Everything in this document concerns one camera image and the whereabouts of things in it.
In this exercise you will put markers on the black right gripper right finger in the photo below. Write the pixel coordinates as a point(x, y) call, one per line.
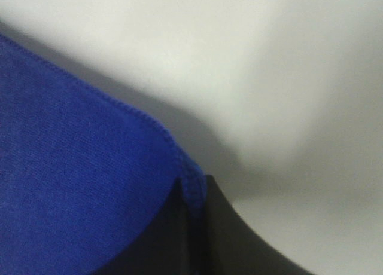
point(232, 247)

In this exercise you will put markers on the blue microfiber towel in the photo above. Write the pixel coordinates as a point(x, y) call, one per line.
point(82, 174)

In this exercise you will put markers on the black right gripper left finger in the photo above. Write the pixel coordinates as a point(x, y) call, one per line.
point(173, 243)

